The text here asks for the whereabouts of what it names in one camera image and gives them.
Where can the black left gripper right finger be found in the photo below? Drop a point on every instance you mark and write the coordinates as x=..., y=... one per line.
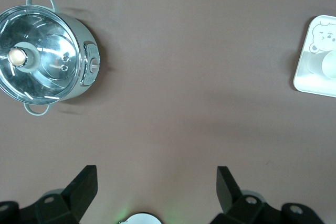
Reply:
x=231, y=197

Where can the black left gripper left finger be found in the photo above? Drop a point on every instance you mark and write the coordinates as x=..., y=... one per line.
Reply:
x=76, y=195

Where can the white plastic cup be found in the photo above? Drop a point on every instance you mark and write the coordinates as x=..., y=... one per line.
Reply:
x=330, y=65

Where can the white tray with bear print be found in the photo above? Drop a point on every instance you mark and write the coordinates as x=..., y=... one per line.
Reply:
x=307, y=77

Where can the glass pot lid with knob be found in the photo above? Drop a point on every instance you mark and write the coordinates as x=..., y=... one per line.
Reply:
x=50, y=48

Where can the pale green electric cooking pot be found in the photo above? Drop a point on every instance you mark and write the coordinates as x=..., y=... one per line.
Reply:
x=84, y=35

